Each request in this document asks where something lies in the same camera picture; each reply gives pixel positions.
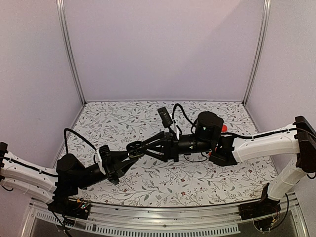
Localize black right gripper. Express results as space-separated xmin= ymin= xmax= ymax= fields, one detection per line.
xmin=140 ymin=130 xmax=213 ymax=162

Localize left aluminium frame post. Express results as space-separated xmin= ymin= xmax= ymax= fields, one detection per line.
xmin=56 ymin=0 xmax=86 ymax=106

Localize floral patterned table mat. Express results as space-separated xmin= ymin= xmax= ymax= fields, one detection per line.
xmin=67 ymin=101 xmax=277 ymax=207

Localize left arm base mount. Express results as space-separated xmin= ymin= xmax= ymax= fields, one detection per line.
xmin=47 ymin=194 xmax=91 ymax=220

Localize red round charging case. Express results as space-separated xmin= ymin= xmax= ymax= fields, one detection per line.
xmin=222 ymin=125 xmax=228 ymax=133

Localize right aluminium frame post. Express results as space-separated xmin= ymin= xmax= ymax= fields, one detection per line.
xmin=242 ymin=0 xmax=272 ymax=107

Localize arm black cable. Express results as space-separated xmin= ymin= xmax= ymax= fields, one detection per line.
xmin=171 ymin=103 xmax=198 ymax=134
xmin=63 ymin=127 xmax=99 ymax=158

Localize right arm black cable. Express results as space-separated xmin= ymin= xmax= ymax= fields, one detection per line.
xmin=171 ymin=103 xmax=198 ymax=134

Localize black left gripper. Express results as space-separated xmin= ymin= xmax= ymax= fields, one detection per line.
xmin=75 ymin=152 xmax=138 ymax=191

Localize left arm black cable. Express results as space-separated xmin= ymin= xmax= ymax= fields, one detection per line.
xmin=63 ymin=127 xmax=99 ymax=158

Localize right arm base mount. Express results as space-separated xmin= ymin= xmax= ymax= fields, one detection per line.
xmin=238 ymin=183 xmax=281 ymax=220

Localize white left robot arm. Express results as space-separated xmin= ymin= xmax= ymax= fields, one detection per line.
xmin=0 ymin=141 xmax=144 ymax=214

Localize black earbud charging case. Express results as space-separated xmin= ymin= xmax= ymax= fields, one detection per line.
xmin=126 ymin=141 xmax=145 ymax=158

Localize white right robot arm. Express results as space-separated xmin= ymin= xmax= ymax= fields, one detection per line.
xmin=139 ymin=111 xmax=316 ymax=215

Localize aluminium frame post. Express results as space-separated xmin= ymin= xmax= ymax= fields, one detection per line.
xmin=56 ymin=0 xmax=86 ymax=106
xmin=242 ymin=0 xmax=272 ymax=107

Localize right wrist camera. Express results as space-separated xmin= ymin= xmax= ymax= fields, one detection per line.
xmin=158 ymin=107 xmax=173 ymax=128

